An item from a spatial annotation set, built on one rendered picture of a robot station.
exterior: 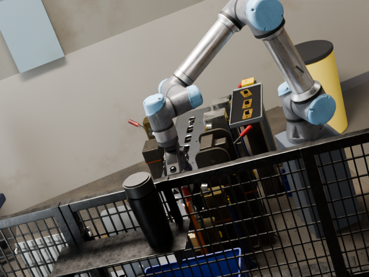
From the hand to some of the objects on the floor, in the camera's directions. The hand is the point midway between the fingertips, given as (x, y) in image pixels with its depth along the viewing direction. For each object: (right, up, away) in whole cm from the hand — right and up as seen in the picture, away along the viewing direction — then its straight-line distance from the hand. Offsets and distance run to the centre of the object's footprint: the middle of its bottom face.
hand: (185, 190), depth 239 cm
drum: (+104, +25, +269) cm, 289 cm away
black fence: (+47, -124, -5) cm, 133 cm away
